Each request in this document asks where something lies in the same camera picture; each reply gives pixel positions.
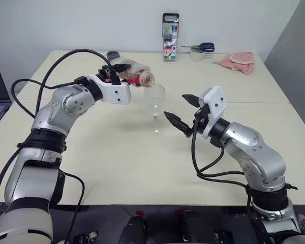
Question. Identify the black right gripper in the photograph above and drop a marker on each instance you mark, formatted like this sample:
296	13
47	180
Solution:
205	113

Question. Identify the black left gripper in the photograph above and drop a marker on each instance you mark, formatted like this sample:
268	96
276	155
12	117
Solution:
105	75

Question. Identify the clear plastic bottle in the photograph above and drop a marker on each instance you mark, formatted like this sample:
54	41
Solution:
139	72

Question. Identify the clear wine glass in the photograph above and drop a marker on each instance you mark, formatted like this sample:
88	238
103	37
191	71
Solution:
155	101

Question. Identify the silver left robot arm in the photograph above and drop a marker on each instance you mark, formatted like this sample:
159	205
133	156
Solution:
66	104

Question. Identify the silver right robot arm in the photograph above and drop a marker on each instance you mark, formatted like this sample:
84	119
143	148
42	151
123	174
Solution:
251	147

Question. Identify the black round puck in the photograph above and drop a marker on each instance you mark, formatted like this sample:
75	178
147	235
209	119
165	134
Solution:
113	54

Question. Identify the clear tape roll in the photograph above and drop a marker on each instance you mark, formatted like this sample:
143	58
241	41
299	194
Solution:
197	56

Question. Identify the marker pen set case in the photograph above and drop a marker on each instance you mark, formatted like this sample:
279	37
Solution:
170	40

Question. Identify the pink cloth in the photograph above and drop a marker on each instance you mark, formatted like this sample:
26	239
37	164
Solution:
240	62

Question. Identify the dark rounded shape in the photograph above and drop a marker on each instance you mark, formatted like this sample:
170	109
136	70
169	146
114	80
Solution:
133	230
198	227

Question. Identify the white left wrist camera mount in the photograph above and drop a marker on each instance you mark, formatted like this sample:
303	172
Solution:
114	92

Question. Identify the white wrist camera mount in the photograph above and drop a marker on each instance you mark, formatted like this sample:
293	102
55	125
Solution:
214	106
114	92

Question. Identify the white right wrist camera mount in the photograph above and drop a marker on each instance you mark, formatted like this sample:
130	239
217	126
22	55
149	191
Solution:
214	106

